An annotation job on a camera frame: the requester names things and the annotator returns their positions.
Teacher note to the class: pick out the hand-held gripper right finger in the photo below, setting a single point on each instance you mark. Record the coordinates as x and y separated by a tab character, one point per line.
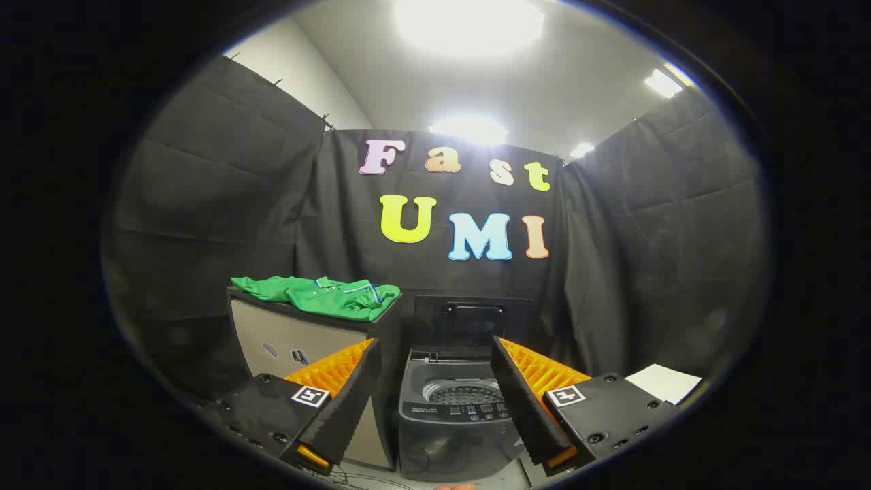
520	401

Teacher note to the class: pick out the black backdrop cloth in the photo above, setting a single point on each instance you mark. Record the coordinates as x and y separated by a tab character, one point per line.
224	204

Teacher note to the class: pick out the rectangular ceiling light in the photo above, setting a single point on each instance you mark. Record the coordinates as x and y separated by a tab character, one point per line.
663	83

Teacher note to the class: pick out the ceiling light above backdrop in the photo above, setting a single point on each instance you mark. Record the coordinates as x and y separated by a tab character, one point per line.
468	131

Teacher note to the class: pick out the large round ceiling light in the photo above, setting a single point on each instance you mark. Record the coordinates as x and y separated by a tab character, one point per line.
469	24

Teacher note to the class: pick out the green polo shirt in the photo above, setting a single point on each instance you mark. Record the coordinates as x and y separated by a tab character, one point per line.
320	296

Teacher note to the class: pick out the small ceiling light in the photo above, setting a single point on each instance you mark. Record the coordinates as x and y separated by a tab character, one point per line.
582	150

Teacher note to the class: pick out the grey cabinet with dark top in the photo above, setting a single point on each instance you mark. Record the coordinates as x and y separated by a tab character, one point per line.
272	333

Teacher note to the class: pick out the grey washing machine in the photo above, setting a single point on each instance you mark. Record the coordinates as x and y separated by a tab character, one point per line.
449	429

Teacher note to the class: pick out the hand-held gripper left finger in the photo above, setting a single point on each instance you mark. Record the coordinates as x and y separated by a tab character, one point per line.
354	401

